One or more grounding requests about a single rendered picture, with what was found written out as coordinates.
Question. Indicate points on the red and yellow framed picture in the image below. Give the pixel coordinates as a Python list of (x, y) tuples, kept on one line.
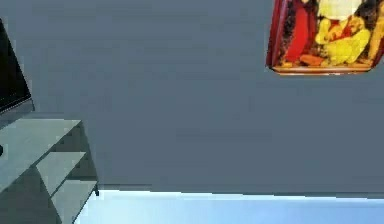
[(328, 36)]

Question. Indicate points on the grey glass television stand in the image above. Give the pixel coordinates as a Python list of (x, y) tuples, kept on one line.
[(36, 160)]

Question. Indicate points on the black television set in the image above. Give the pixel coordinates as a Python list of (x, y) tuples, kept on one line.
[(9, 80)]

